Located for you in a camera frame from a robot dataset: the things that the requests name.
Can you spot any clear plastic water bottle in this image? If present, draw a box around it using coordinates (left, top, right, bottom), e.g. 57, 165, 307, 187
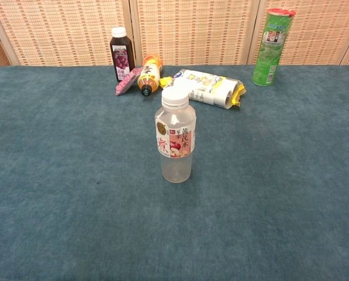
154, 101, 198, 184

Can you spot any white plastic bottle cap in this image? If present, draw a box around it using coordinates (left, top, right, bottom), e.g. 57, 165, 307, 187
161, 87, 189, 108

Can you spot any orange drink bottle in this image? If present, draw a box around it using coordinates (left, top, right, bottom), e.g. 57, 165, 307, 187
137, 54, 164, 97

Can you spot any purple grape juice bottle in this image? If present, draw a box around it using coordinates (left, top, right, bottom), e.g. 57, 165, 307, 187
109, 26, 136, 83

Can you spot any yellow white snack bag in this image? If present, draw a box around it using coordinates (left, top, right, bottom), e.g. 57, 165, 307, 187
159, 68, 247, 111

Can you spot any pink snack packet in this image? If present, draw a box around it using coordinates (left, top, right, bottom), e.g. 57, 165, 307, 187
115, 66, 143, 97

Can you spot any woven folding screen panel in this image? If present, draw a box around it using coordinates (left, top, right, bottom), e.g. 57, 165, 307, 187
0, 0, 134, 67
247, 0, 349, 66
129, 0, 261, 66

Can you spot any green chips can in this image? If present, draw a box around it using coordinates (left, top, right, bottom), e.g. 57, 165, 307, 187
251, 8, 297, 87

